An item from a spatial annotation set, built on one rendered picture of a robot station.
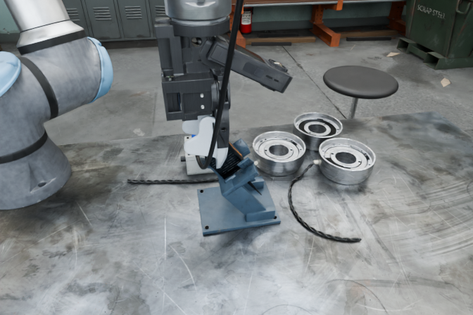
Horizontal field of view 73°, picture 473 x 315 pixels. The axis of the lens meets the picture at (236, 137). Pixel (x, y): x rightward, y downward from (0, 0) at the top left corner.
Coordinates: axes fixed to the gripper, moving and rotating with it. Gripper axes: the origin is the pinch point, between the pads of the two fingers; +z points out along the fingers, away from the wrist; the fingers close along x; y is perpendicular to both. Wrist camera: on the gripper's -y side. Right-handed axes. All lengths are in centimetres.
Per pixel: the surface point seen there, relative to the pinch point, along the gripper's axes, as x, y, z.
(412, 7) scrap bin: -279, -244, 47
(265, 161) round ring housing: -7.2, -9.2, 8.5
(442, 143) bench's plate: -10, -51, 12
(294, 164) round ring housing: -5.8, -14.6, 8.8
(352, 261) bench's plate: 13.7, -17.0, 11.8
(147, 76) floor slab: -254, 34, 92
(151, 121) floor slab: -169, 28, 92
